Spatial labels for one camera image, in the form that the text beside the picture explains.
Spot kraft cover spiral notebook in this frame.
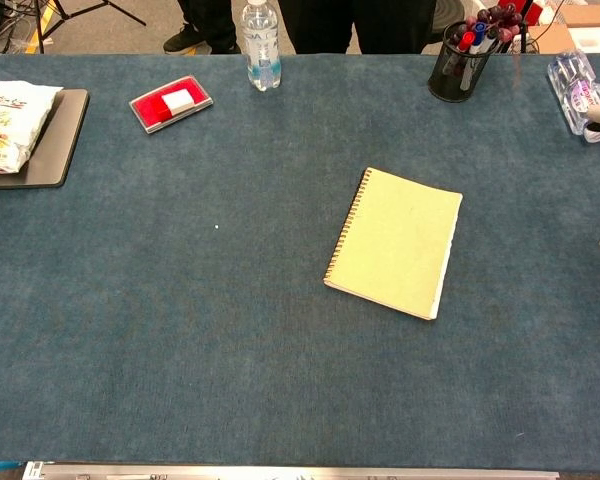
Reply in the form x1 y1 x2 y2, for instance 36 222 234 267
323 167 464 322

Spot clear bottle with purple label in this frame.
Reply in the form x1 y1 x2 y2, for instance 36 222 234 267
546 48 600 145

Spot brown cardboard box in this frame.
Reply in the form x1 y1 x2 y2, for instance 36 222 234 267
527 4 600 55

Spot small red box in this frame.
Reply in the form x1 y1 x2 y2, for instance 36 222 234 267
522 0 549 24

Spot blue cap marker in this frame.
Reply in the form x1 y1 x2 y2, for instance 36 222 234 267
468 22 489 55

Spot black mesh pen holder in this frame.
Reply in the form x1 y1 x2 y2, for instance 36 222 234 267
427 20 504 104

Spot person in black trousers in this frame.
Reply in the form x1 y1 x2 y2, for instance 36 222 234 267
278 0 439 55

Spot upright clear water bottle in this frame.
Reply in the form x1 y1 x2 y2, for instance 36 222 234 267
241 0 283 93

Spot person in black with shoe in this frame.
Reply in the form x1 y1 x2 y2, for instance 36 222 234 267
162 0 242 55

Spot red and white stamp block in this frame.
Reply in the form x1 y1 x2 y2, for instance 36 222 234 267
152 91 195 123

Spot blue felt table mat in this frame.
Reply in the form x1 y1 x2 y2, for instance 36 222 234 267
0 52 600 474

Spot red ink pad case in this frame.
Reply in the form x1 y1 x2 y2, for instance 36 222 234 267
128 74 215 135

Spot black tripod stand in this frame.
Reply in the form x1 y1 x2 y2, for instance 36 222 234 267
29 0 148 54

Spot white snack bag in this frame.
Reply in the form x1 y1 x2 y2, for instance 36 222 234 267
0 80 64 175

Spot aluminium rail profile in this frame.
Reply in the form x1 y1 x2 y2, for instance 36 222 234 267
22 460 561 480

